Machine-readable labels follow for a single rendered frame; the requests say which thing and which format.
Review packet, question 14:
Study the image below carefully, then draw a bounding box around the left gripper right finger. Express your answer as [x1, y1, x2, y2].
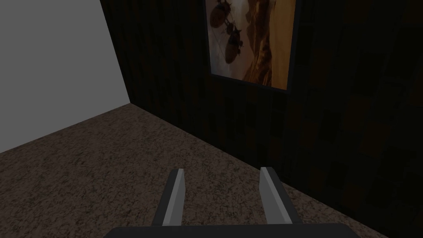
[259, 167, 303, 225]

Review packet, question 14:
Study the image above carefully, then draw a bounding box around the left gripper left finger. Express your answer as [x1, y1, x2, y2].
[152, 168, 185, 227]

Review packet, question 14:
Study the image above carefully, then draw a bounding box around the framed orange wall picture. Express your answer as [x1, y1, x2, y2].
[202, 0, 301, 94]

